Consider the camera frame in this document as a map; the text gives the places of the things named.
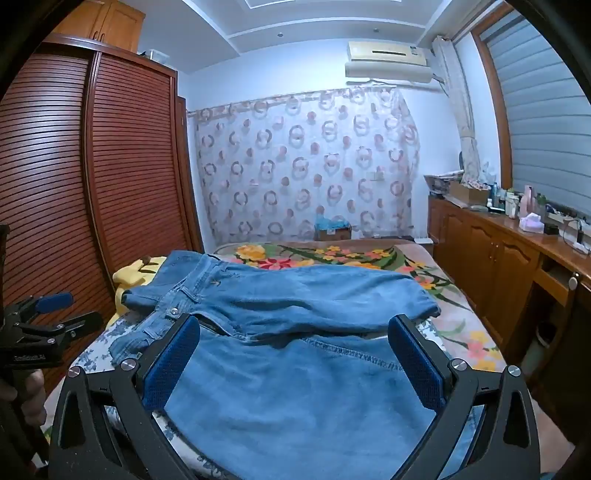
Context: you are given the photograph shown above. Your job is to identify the cardboard box with blue cloth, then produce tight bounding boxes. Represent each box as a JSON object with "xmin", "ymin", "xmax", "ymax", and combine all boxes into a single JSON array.
[{"xmin": 314, "ymin": 217, "xmax": 352, "ymax": 241}]

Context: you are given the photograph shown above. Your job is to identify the row of toiletry bottles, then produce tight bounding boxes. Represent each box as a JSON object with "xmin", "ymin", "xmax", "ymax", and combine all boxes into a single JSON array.
[{"xmin": 485, "ymin": 180, "xmax": 522, "ymax": 217}]

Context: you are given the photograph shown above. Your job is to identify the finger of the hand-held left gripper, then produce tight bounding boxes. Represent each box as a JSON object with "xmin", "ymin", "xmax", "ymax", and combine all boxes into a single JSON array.
[
  {"xmin": 18, "ymin": 311, "xmax": 105, "ymax": 347},
  {"xmin": 4, "ymin": 292, "xmax": 75, "ymax": 324}
]

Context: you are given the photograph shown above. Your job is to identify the grey window blind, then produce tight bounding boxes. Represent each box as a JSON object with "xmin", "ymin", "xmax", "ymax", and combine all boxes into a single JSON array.
[{"xmin": 482, "ymin": 9, "xmax": 591, "ymax": 222}]

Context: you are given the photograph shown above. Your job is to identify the wooden window frame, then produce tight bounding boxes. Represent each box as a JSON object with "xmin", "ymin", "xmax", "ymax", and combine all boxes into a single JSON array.
[{"xmin": 470, "ymin": 0, "xmax": 525, "ymax": 188}]

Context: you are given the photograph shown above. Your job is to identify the wooden sideboard cabinet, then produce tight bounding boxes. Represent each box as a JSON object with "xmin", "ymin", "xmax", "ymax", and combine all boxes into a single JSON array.
[{"xmin": 427, "ymin": 194, "xmax": 591, "ymax": 365}]

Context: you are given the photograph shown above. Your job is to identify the circle patterned wall curtain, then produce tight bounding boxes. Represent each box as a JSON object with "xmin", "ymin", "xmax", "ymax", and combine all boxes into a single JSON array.
[{"xmin": 187, "ymin": 85, "xmax": 423, "ymax": 243}]

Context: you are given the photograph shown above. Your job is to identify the blue denim pants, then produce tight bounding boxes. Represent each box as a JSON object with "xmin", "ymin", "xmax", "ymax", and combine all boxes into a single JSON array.
[{"xmin": 113, "ymin": 250, "xmax": 478, "ymax": 480}]

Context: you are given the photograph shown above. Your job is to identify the white blue floral bed sheet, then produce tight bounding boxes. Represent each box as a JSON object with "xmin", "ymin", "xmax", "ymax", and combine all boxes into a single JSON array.
[{"xmin": 44, "ymin": 310, "xmax": 485, "ymax": 480}]

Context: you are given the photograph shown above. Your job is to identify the brown louvered wardrobe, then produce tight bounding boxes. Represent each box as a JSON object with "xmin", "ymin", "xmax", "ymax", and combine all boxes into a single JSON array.
[{"xmin": 0, "ymin": 34, "xmax": 206, "ymax": 384}]

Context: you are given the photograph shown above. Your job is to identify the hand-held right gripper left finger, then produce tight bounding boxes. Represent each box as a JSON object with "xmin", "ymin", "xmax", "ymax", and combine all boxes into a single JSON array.
[{"xmin": 48, "ymin": 314, "xmax": 218, "ymax": 480}]

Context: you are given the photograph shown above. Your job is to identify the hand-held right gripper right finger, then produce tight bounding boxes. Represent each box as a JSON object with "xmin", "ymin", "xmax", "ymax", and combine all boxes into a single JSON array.
[{"xmin": 388, "ymin": 314, "xmax": 543, "ymax": 480}]

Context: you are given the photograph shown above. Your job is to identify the person's left hand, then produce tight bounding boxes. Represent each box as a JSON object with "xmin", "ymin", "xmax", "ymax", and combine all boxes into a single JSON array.
[{"xmin": 0, "ymin": 369, "xmax": 47, "ymax": 425}]

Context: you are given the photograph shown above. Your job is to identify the open cardboard box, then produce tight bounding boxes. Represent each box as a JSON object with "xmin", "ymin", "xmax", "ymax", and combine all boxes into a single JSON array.
[{"xmin": 448, "ymin": 180, "xmax": 495, "ymax": 206}]

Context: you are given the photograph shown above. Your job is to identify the beige tied curtain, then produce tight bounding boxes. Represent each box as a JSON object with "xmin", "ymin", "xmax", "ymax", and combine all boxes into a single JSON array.
[{"xmin": 431, "ymin": 37, "xmax": 483, "ymax": 183}]

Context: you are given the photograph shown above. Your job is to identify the wooden overhead cabinet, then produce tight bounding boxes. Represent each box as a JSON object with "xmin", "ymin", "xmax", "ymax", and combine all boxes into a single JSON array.
[{"xmin": 51, "ymin": 0, "xmax": 146, "ymax": 54}]

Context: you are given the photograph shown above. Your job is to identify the yellow plush toy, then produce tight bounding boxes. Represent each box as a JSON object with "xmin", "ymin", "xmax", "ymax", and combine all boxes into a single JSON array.
[{"xmin": 112, "ymin": 255, "xmax": 169, "ymax": 315}]

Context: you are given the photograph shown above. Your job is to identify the colourful floral blanket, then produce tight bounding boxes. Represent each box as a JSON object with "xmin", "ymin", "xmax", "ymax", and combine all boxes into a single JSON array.
[{"xmin": 212, "ymin": 242, "xmax": 506, "ymax": 374}]

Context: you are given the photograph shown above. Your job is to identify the white air conditioner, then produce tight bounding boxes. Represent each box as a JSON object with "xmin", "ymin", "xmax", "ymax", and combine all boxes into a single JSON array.
[{"xmin": 344, "ymin": 41, "xmax": 444, "ymax": 86}]

